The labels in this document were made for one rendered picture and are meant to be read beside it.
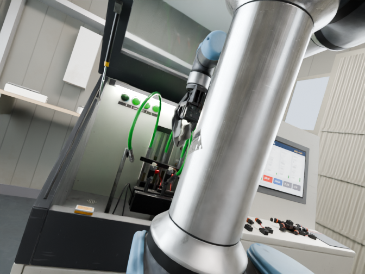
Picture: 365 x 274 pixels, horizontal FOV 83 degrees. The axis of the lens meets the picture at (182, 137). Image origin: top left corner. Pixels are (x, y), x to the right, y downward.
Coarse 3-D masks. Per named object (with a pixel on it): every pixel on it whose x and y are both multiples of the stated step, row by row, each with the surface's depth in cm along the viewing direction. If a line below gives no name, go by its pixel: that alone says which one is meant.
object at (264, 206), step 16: (288, 128) 126; (304, 144) 130; (256, 192) 110; (256, 208) 108; (272, 208) 112; (288, 208) 117; (304, 208) 121; (304, 224) 119; (240, 240) 79; (304, 256) 90; (320, 256) 93; (336, 256) 97; (320, 272) 94; (336, 272) 97
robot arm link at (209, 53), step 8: (216, 32) 56; (224, 32) 56; (208, 40) 55; (216, 40) 56; (224, 40) 56; (200, 48) 61; (208, 48) 56; (216, 48) 56; (200, 56) 62; (208, 56) 58; (216, 56) 56; (200, 64) 66; (208, 64) 63; (216, 64) 61
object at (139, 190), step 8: (136, 192) 86; (144, 192) 89; (152, 192) 94; (136, 200) 85; (144, 200) 87; (152, 200) 88; (160, 200) 89; (168, 200) 90; (136, 208) 86; (144, 208) 87; (152, 208) 88; (160, 208) 89; (168, 208) 90; (152, 216) 94
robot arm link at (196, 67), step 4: (200, 44) 69; (196, 52) 71; (196, 56) 68; (196, 60) 68; (196, 64) 68; (192, 68) 69; (196, 68) 68; (200, 68) 67; (204, 68) 67; (208, 68) 67; (212, 68) 69; (200, 72) 69; (204, 72) 67; (208, 72) 68; (212, 72) 70
